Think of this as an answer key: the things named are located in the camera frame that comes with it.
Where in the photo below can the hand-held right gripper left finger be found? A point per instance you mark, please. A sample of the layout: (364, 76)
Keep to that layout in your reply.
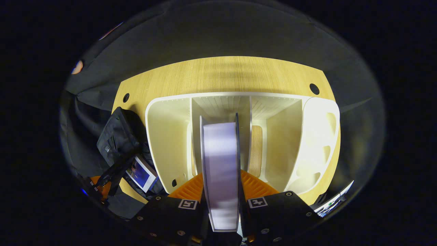
(170, 218)

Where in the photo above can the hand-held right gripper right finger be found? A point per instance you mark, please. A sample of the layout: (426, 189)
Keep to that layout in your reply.
(276, 215)

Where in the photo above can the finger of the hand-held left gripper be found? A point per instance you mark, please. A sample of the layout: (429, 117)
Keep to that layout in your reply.
(102, 191)

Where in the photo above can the blue cover book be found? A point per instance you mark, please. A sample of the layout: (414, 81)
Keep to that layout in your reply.
(140, 174)

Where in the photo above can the black schoolbag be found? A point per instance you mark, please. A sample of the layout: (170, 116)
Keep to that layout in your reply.
(117, 136)

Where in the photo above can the white cover book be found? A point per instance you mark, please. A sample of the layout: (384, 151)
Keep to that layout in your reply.
(221, 171)

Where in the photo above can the white bookshelf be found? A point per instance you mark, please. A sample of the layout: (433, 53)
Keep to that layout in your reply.
(167, 136)

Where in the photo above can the black table grommet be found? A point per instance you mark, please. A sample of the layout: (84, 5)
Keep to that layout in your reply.
(314, 89)
(126, 97)

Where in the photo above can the black backdrop cloth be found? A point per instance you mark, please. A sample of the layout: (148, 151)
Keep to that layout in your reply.
(239, 30)

